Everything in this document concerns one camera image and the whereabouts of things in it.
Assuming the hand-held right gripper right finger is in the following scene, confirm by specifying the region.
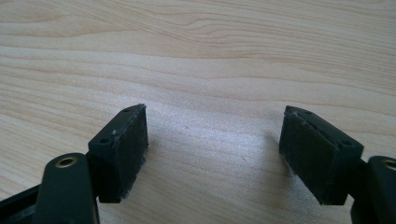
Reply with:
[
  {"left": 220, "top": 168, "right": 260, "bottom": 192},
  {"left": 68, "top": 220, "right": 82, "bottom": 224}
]
[{"left": 278, "top": 105, "right": 365, "bottom": 206}]

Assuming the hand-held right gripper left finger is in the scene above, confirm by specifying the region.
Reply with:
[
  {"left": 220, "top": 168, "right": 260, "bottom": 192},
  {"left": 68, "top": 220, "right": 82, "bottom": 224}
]
[{"left": 88, "top": 103, "right": 149, "bottom": 204}]

